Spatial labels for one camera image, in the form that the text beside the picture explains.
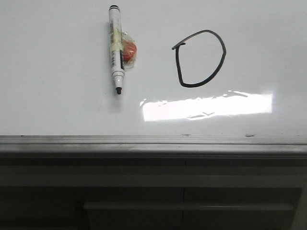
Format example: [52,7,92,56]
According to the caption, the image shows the red round magnet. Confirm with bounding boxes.
[121,32,137,69]

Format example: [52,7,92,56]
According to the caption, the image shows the white black whiteboard marker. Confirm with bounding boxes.
[108,5,125,95]

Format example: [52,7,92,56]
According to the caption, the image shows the white whiteboard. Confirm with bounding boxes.
[0,0,307,137]

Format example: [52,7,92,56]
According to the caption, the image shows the grey cabinet with drawers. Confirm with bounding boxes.
[0,158,307,230]

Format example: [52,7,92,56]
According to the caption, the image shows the grey aluminium whiteboard frame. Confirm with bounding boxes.
[0,134,307,159]

